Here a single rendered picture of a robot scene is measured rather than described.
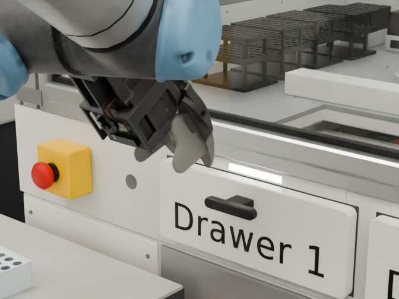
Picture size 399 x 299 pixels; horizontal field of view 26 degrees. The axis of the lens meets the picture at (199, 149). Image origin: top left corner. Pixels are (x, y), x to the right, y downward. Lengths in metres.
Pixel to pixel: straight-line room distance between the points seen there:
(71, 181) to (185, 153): 0.37
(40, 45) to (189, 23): 0.12
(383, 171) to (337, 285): 0.15
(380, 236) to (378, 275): 0.05
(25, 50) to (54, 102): 0.63
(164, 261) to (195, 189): 0.15
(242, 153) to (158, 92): 0.25
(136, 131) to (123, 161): 0.38
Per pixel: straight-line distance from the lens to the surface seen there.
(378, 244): 0.97
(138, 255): 1.25
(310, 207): 1.00
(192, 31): 0.61
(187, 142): 0.90
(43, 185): 1.25
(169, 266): 1.21
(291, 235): 1.03
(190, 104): 0.87
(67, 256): 1.27
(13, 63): 0.67
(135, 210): 1.23
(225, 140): 1.08
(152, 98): 0.84
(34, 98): 1.34
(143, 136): 0.84
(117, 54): 0.61
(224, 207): 1.04
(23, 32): 0.67
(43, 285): 1.19
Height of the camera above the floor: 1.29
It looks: 18 degrees down
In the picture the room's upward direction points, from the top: straight up
